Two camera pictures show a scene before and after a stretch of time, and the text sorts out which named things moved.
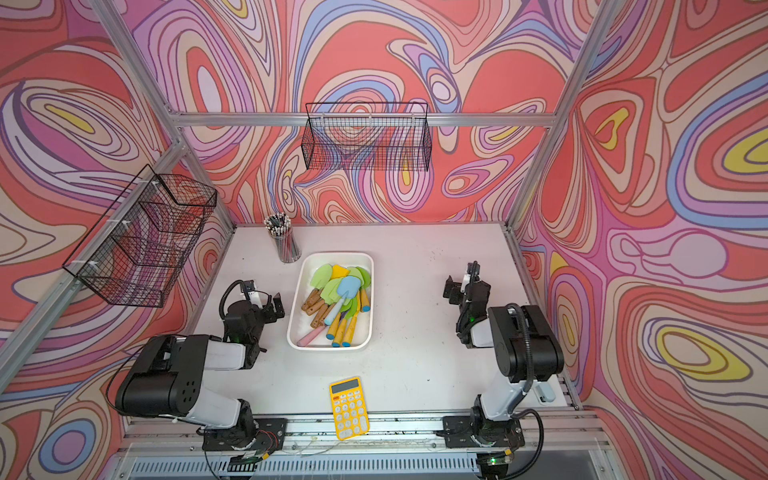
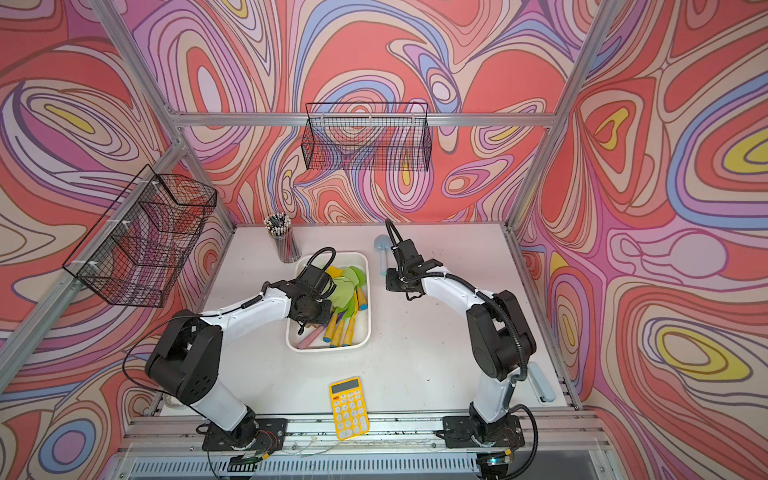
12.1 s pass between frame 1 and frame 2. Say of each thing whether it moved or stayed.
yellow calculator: stayed
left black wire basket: stayed
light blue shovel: moved
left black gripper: moved
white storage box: stayed
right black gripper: moved
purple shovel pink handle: stayed
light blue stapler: stayed
